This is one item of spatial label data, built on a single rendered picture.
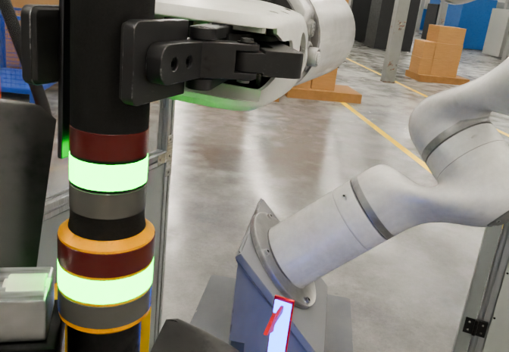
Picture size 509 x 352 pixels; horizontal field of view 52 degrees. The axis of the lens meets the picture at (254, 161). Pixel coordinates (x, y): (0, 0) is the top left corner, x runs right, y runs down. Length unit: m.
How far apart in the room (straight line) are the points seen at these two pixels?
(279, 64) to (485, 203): 0.63
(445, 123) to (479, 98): 0.08
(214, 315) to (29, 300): 0.82
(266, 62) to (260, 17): 0.03
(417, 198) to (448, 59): 11.95
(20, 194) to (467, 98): 0.64
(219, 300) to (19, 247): 0.79
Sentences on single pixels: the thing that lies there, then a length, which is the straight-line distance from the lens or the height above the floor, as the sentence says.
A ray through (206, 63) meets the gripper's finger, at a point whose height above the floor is 1.50.
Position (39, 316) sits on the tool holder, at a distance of 0.26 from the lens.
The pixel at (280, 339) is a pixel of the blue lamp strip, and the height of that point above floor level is 1.14.
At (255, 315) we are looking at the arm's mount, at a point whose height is 1.03.
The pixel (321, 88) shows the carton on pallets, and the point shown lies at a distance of 8.53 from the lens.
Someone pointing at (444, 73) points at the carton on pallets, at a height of 0.22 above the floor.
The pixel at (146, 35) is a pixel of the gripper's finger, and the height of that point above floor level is 1.51.
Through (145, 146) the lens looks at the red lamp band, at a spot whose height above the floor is 1.47.
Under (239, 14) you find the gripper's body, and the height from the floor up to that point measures 1.52.
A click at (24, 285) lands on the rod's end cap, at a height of 1.40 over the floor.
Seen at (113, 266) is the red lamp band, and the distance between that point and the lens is 0.24.
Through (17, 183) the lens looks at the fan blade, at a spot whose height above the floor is 1.40.
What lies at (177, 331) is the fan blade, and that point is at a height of 1.19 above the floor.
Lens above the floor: 1.53
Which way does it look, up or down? 18 degrees down
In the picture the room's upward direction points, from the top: 7 degrees clockwise
